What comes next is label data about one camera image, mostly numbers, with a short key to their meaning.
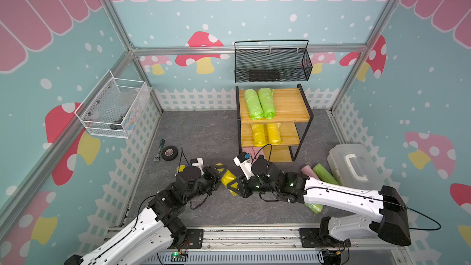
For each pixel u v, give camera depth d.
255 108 0.68
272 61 0.94
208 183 0.63
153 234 0.60
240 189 0.60
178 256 0.73
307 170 0.90
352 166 0.82
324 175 0.87
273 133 0.83
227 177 0.67
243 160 0.62
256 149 0.95
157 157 0.97
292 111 0.74
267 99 0.71
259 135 0.81
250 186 0.61
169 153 0.99
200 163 0.70
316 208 0.79
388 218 0.40
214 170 0.67
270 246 0.74
